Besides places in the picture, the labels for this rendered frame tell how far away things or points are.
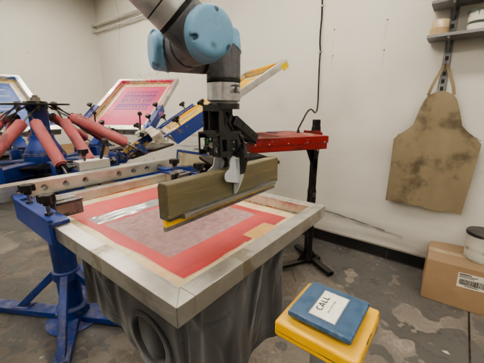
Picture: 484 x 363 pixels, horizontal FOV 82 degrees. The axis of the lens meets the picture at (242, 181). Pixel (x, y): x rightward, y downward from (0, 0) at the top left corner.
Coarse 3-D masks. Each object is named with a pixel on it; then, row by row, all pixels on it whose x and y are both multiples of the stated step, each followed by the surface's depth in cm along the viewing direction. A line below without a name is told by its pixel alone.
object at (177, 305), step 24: (96, 192) 104; (264, 192) 99; (312, 216) 79; (72, 240) 64; (96, 240) 63; (264, 240) 63; (288, 240) 69; (96, 264) 58; (120, 264) 53; (216, 264) 53; (240, 264) 53; (144, 288) 47; (168, 288) 46; (192, 288) 46; (216, 288) 49; (168, 312) 43; (192, 312) 45
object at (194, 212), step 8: (264, 184) 77; (272, 184) 80; (240, 192) 69; (248, 192) 71; (216, 200) 63; (224, 200) 64; (232, 200) 66; (200, 208) 58; (208, 208) 60; (184, 216) 55; (192, 216) 57
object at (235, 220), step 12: (144, 192) 111; (156, 192) 111; (216, 216) 87; (228, 216) 87; (240, 216) 87; (252, 216) 87; (264, 216) 87; (276, 216) 87; (216, 228) 78; (228, 228) 78; (240, 228) 78; (252, 228) 78
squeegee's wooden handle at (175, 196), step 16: (256, 160) 77; (272, 160) 80; (192, 176) 58; (208, 176) 60; (224, 176) 64; (256, 176) 75; (272, 176) 82; (160, 192) 53; (176, 192) 54; (192, 192) 57; (208, 192) 61; (224, 192) 65; (160, 208) 54; (176, 208) 55; (192, 208) 58
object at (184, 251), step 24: (72, 216) 87; (144, 216) 87; (120, 240) 71; (144, 240) 71; (168, 240) 71; (192, 240) 71; (216, 240) 71; (240, 240) 71; (168, 264) 60; (192, 264) 60
